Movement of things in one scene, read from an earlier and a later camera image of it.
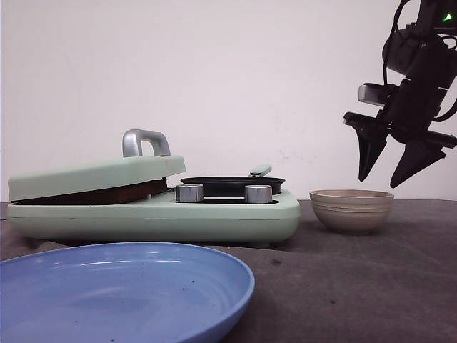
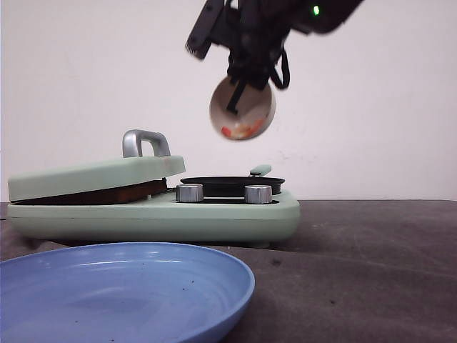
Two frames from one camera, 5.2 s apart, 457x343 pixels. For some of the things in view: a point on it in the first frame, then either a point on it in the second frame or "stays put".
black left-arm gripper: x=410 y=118 → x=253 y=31
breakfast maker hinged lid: x=130 y=168 stays put
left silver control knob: x=189 y=193 stays put
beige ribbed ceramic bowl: x=351 y=211 → x=255 y=111
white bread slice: x=123 y=194 stays put
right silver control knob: x=258 y=194 stays put
